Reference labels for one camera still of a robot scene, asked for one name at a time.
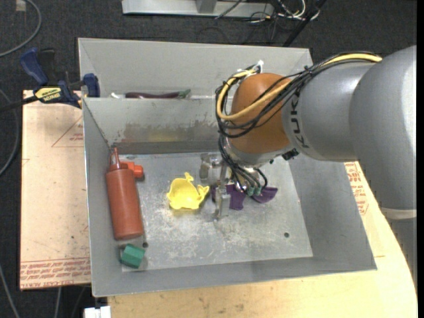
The grey metal bin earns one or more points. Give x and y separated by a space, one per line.
205 243

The yellow whale-shaped toy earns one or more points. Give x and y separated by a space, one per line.
183 194

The red-brown squeeze bottle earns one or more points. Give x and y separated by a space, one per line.
124 204

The purple plastic toy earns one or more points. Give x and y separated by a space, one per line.
236 199

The black cylinder on white bracket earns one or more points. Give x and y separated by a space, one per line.
290 154

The green block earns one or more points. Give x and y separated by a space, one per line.
132 256

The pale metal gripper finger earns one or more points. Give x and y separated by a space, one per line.
226 205
218 207

